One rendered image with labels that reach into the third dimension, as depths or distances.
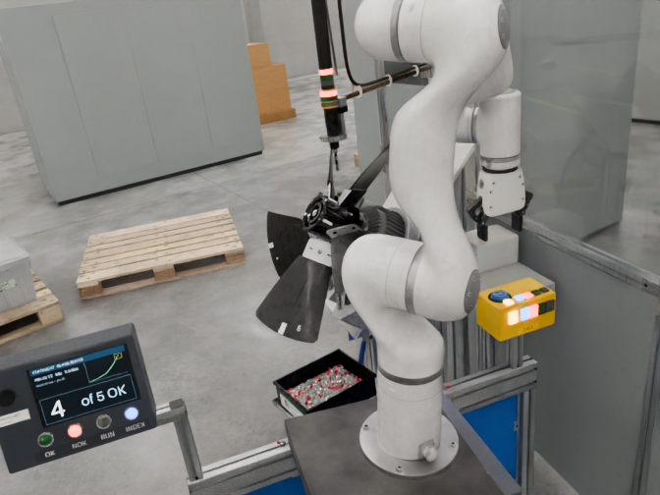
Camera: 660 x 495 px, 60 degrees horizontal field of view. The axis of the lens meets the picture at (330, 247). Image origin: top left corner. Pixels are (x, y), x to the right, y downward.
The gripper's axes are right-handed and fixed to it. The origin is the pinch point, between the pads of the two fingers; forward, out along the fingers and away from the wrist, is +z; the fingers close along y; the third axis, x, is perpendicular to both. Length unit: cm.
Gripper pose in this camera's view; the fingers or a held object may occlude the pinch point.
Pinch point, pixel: (500, 231)
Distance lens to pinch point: 137.5
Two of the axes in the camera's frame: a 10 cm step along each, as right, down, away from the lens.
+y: 9.3, -2.5, 2.7
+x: -3.4, -3.5, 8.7
